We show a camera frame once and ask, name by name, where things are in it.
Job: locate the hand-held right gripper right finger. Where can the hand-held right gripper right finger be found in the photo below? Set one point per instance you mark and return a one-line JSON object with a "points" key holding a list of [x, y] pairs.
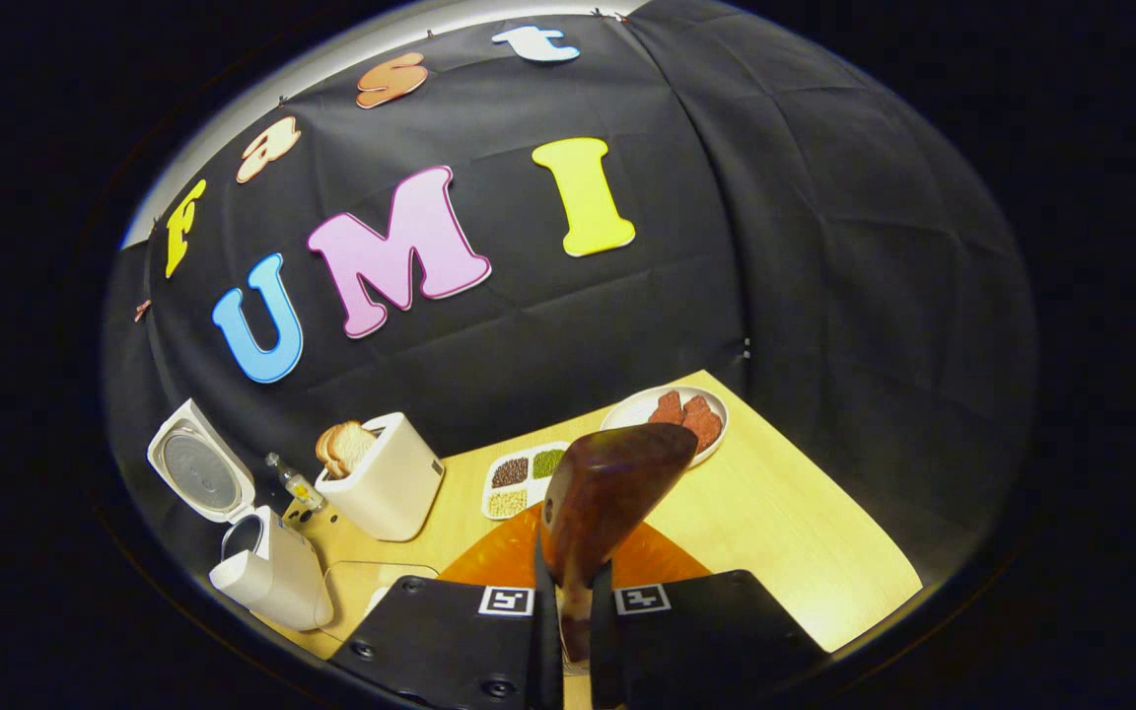
{"points": [[706, 641]]}

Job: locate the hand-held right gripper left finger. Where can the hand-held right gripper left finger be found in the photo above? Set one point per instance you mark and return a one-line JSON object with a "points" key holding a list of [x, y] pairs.
{"points": [[440, 646]]}

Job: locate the white rice cooker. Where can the white rice cooker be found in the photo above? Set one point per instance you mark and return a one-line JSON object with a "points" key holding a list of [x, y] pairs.
{"points": [[277, 582]]}

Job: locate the brown wooden spoon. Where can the brown wooden spoon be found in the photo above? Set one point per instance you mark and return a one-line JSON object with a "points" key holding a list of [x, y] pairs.
{"points": [[607, 493]]}

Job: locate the clear glass dish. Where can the clear glass dish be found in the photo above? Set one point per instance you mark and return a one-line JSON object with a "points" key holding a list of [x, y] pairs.
{"points": [[356, 582]]}

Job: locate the white toaster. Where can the white toaster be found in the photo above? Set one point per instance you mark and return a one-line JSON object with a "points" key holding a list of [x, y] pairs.
{"points": [[390, 483]]}

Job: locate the white divided bean dish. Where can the white divided bean dish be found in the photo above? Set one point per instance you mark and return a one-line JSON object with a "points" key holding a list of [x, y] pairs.
{"points": [[519, 483]]}

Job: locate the small yellow-label glass bottle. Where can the small yellow-label glass bottle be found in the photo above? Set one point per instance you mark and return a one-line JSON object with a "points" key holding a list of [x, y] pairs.
{"points": [[300, 485]]}

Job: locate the red meat slice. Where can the red meat slice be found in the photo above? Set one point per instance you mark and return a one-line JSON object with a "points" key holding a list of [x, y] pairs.
{"points": [[704, 424], [668, 408]]}

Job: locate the bread slice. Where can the bread slice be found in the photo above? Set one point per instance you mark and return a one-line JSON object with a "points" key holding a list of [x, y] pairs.
{"points": [[356, 444], [324, 452]]}

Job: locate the white round plate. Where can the white round plate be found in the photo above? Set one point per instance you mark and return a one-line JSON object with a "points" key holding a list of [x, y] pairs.
{"points": [[632, 409]]}

